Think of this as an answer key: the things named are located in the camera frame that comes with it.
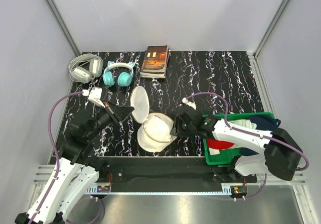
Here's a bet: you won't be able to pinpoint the red garment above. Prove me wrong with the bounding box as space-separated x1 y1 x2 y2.
206 139 234 150

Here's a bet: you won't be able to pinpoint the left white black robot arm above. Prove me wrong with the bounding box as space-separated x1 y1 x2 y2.
15 102 134 223

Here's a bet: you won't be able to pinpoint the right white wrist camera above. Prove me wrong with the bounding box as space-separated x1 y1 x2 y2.
182 97 197 110

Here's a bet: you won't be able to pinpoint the dark cover book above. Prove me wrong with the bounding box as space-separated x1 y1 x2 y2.
140 45 169 74

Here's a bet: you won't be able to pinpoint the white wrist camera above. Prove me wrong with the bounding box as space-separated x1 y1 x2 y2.
182 97 197 110
82 87 106 108

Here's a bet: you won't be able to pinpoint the white garment in bin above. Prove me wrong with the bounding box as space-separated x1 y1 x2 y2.
230 119 257 129

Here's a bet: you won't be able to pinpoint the white mesh laundry bag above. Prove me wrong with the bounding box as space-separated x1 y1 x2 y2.
130 86 176 153

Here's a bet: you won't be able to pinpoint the white grey headphones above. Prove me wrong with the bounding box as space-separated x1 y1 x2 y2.
68 53 103 83

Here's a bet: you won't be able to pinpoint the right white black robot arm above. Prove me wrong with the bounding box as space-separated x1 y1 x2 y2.
170 105 303 182

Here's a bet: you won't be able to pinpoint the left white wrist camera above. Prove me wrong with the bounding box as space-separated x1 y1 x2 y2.
82 87 106 108

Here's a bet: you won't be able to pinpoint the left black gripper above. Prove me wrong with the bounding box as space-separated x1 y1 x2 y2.
86 99 134 140

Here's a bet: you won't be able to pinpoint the white bra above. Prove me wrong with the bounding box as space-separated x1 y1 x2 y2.
145 116 173 142

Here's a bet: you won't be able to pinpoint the teal cat-ear headphones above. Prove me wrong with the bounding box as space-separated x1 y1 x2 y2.
102 61 137 87

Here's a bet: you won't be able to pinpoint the green plastic bin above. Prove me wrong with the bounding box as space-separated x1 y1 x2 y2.
203 112 275 165

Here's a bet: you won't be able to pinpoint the navy blue garment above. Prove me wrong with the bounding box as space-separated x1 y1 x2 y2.
240 115 281 157

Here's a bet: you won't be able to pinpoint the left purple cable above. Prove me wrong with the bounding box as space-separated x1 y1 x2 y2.
25 91 105 224

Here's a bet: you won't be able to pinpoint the purple cable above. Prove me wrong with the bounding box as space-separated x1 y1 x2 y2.
185 92 309 201
25 91 105 224

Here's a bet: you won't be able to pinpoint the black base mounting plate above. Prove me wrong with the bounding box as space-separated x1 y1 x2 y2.
104 157 257 194

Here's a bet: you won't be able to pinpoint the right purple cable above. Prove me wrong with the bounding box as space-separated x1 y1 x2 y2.
185 92 309 201

